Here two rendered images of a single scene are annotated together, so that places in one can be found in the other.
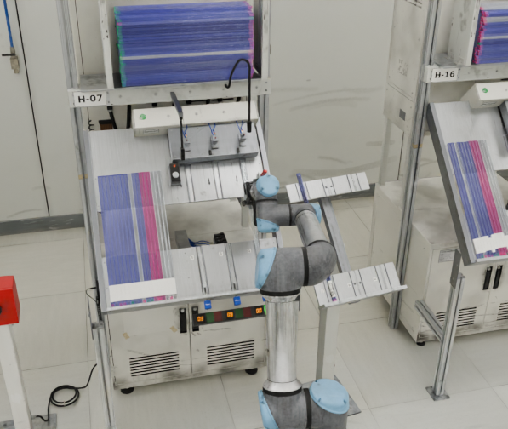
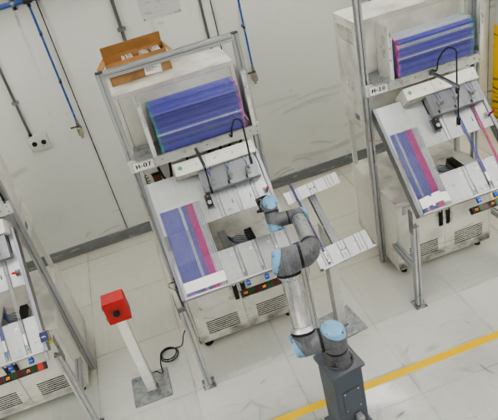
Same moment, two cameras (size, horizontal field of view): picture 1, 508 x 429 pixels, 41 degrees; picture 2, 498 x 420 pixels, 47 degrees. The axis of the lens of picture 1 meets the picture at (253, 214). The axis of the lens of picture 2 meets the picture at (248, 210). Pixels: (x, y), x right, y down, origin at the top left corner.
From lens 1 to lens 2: 0.76 m
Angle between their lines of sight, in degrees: 6
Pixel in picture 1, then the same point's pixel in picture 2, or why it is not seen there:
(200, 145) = (221, 177)
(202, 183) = (228, 202)
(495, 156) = (425, 137)
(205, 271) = (242, 261)
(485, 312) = (445, 240)
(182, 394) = (246, 338)
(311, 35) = (285, 57)
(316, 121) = (303, 117)
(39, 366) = (148, 337)
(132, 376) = (210, 333)
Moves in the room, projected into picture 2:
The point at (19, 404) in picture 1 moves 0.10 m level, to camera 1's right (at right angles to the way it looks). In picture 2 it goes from (143, 367) to (158, 363)
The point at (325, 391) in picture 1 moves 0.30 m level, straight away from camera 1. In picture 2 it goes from (329, 328) to (328, 285)
